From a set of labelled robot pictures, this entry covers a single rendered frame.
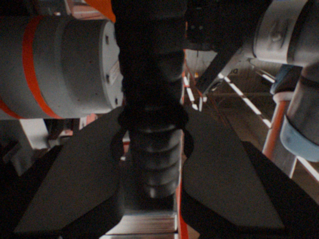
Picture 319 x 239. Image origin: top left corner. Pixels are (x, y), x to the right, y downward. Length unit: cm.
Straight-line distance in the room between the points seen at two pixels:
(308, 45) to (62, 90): 28
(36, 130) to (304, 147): 41
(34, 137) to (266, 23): 38
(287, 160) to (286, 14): 43
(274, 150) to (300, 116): 33
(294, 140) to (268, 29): 15
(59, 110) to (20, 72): 6
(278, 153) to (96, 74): 53
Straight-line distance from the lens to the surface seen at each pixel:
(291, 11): 30
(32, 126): 38
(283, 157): 63
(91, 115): 61
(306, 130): 31
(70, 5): 57
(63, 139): 41
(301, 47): 28
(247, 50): 31
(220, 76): 35
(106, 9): 72
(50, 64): 25
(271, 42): 29
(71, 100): 26
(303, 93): 30
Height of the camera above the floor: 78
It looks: 30 degrees up
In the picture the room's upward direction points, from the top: 178 degrees clockwise
